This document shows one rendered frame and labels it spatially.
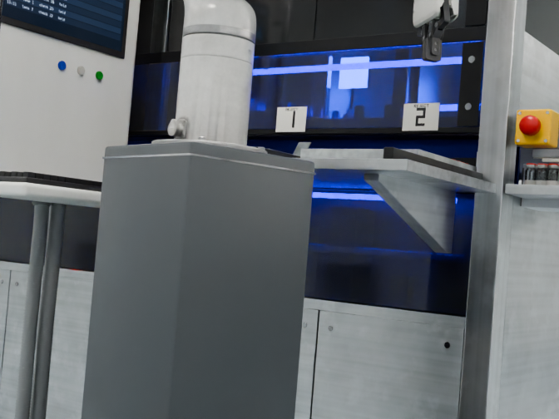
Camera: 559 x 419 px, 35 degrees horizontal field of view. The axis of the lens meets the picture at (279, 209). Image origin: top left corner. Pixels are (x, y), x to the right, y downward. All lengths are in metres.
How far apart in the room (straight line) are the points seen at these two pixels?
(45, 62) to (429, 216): 0.99
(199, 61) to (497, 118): 0.71
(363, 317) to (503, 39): 0.66
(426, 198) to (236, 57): 0.53
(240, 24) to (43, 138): 0.86
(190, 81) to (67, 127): 0.84
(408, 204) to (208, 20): 0.53
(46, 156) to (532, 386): 1.26
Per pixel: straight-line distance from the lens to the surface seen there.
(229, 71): 1.41
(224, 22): 1.42
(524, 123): 1.80
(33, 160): 2.16
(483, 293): 1.84
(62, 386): 2.59
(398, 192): 1.64
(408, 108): 1.95
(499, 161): 1.85
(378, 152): 1.67
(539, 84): 2.04
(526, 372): 2.06
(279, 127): 2.12
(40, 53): 2.18
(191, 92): 1.41
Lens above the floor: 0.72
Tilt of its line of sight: 2 degrees up
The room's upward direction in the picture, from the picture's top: 5 degrees clockwise
